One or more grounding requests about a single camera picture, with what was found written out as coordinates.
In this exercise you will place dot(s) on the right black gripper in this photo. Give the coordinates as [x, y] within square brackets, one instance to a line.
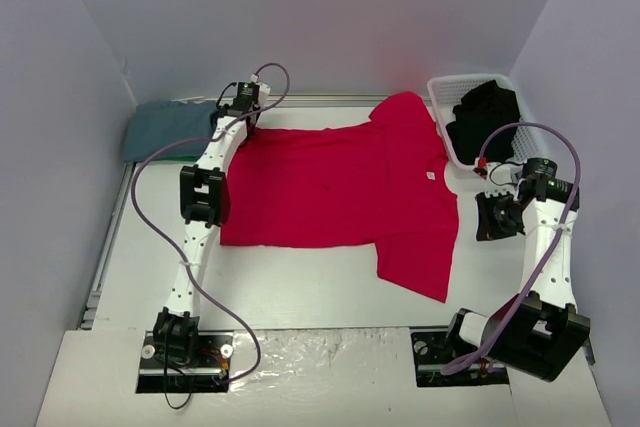
[493, 217]

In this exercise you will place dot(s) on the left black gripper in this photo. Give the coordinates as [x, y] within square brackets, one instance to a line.
[250, 123]

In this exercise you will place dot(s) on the red t shirt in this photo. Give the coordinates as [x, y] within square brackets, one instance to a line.
[381, 182]

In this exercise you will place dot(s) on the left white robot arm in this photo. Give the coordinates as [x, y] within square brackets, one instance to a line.
[205, 207]

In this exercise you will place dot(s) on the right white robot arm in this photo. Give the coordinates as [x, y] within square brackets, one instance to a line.
[539, 330]

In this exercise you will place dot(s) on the green folded t shirt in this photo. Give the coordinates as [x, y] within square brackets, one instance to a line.
[176, 158]

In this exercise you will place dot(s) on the grey folded t shirt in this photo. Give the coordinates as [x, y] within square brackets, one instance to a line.
[156, 124]

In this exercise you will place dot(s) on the black t shirt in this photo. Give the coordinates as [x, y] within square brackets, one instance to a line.
[480, 112]

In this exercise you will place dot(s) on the aluminium table frame rail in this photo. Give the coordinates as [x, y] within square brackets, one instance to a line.
[318, 100]

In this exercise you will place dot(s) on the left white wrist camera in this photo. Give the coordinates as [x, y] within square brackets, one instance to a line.
[264, 89]

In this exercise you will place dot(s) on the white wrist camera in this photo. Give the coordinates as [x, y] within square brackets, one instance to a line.
[264, 89]
[501, 179]

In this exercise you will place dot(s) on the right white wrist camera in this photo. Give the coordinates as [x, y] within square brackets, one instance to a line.
[501, 179]

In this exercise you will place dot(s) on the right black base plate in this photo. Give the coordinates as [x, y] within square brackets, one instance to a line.
[431, 354]

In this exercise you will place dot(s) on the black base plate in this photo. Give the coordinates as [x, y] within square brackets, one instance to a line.
[431, 354]
[206, 372]

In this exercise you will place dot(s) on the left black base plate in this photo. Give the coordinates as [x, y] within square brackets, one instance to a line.
[206, 372]

